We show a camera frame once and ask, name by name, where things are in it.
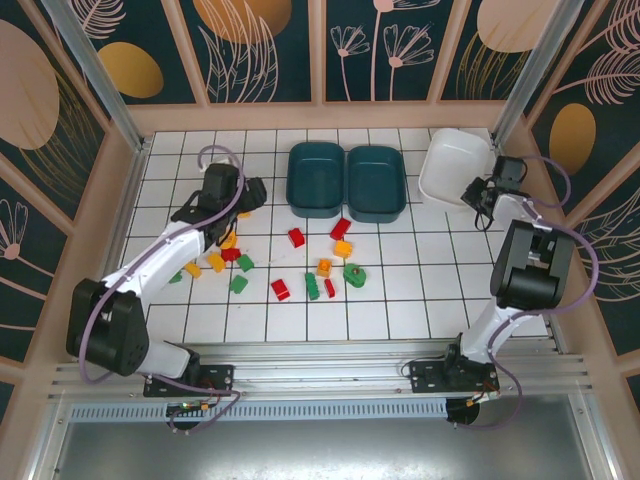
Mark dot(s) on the white plastic container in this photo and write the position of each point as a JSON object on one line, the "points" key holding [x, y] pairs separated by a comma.
{"points": [[450, 165]]}

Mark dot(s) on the teal plastic container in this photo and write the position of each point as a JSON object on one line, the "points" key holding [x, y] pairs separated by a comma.
{"points": [[375, 180], [315, 175]]}

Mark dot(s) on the small green lego piece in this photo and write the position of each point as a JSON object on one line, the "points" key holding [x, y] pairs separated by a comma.
{"points": [[175, 278]]}

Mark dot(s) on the small red lego brick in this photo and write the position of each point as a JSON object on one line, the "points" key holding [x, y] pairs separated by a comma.
{"points": [[329, 288]]}

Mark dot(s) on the round green lego piece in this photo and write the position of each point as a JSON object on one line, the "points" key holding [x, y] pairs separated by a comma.
{"points": [[355, 277]]}

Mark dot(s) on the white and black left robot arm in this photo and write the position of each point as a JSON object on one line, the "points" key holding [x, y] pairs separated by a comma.
{"points": [[160, 265]]}

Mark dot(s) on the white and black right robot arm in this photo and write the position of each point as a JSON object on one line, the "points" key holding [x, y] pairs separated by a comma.
{"points": [[530, 280]]}

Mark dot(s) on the small controller board green LED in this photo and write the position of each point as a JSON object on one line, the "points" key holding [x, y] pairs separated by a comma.
{"points": [[192, 406]]}

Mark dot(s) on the grey metal front panel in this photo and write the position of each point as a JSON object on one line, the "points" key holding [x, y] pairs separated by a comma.
{"points": [[320, 450]]}

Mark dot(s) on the aluminium frame post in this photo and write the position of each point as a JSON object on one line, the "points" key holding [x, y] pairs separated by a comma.
{"points": [[540, 70], [100, 75]]}

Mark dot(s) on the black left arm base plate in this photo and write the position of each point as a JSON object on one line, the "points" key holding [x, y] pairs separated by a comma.
{"points": [[220, 375]]}

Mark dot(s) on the aluminium rail beam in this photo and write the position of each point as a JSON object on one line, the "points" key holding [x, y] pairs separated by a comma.
{"points": [[320, 365]]}

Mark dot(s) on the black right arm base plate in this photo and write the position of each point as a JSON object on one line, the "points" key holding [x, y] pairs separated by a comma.
{"points": [[425, 375]]}

